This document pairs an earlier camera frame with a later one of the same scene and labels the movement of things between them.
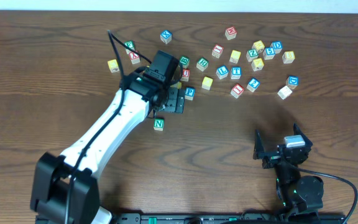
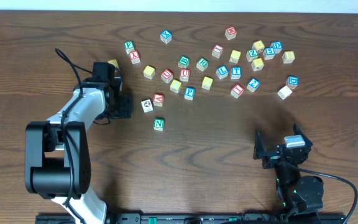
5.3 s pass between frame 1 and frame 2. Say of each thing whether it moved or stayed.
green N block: stayed
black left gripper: moved
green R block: stayed
